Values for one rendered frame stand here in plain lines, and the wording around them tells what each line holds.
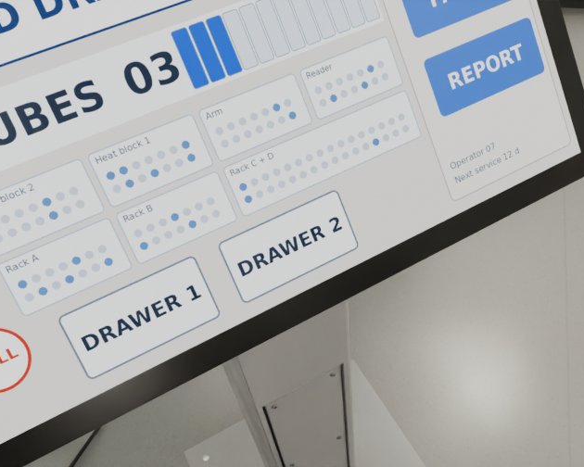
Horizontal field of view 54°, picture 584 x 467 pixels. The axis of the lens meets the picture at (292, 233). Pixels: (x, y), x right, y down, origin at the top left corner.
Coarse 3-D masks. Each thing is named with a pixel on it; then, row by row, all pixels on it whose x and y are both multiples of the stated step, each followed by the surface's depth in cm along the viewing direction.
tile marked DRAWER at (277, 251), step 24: (336, 192) 40; (288, 216) 39; (312, 216) 40; (336, 216) 40; (240, 240) 39; (264, 240) 39; (288, 240) 40; (312, 240) 40; (336, 240) 41; (240, 264) 39; (264, 264) 39; (288, 264) 40; (312, 264) 40; (240, 288) 39; (264, 288) 39
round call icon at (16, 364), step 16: (0, 320) 35; (16, 320) 35; (0, 336) 35; (16, 336) 35; (0, 352) 35; (16, 352) 35; (32, 352) 35; (0, 368) 35; (16, 368) 35; (32, 368) 35; (0, 384) 35; (16, 384) 35
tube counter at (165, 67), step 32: (256, 0) 37; (288, 0) 38; (320, 0) 39; (352, 0) 39; (160, 32) 36; (192, 32) 36; (224, 32) 37; (256, 32) 38; (288, 32) 38; (320, 32) 39; (352, 32) 40; (128, 64) 36; (160, 64) 36; (192, 64) 37; (224, 64) 37; (256, 64) 38; (128, 96) 36; (160, 96) 36
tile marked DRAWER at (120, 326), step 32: (192, 256) 38; (128, 288) 37; (160, 288) 37; (192, 288) 38; (64, 320) 36; (96, 320) 36; (128, 320) 37; (160, 320) 38; (192, 320) 38; (96, 352) 36; (128, 352) 37
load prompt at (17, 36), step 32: (0, 0) 33; (32, 0) 34; (64, 0) 34; (96, 0) 35; (128, 0) 35; (160, 0) 36; (192, 0) 36; (0, 32) 33; (32, 32) 34; (64, 32) 34; (96, 32) 35; (0, 64) 33
